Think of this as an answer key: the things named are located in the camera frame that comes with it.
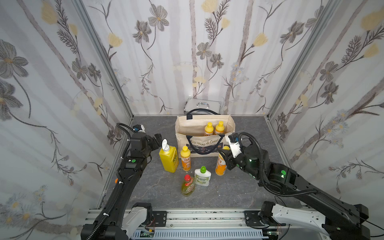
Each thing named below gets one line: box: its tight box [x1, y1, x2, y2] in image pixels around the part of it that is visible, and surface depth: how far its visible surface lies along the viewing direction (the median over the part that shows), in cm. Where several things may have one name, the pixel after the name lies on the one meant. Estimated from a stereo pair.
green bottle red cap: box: [181, 174, 195, 197], surface depth 75 cm
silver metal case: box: [183, 97, 222, 115], surface depth 110 cm
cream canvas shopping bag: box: [175, 108, 236, 158], surface depth 92 cm
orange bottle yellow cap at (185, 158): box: [180, 145, 191, 171], surface depth 79 cm
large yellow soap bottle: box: [159, 138, 179, 173], surface depth 77 cm
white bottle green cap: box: [194, 166, 212, 187], surface depth 77 cm
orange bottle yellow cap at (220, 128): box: [215, 121, 225, 135], surface depth 90 cm
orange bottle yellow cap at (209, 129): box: [204, 122, 214, 136], surface depth 89 cm
